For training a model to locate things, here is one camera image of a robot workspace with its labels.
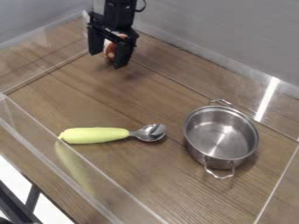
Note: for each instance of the spoon with yellow handle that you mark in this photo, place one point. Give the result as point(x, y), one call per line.
point(96, 135)

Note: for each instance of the clear acrylic corner bracket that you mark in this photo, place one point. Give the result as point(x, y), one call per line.
point(86, 22)

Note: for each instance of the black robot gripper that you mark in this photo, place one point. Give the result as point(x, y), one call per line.
point(122, 34)

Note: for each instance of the red white toy mushroom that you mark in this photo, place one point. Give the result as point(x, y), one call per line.
point(110, 49)

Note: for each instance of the clear acrylic enclosure wall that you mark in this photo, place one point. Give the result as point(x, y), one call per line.
point(130, 181)

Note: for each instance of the stainless steel pot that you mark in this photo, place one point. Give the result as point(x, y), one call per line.
point(221, 137)

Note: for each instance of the black metal table frame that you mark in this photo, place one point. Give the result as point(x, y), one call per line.
point(16, 212)

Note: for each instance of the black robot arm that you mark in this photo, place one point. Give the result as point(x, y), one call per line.
point(120, 12)

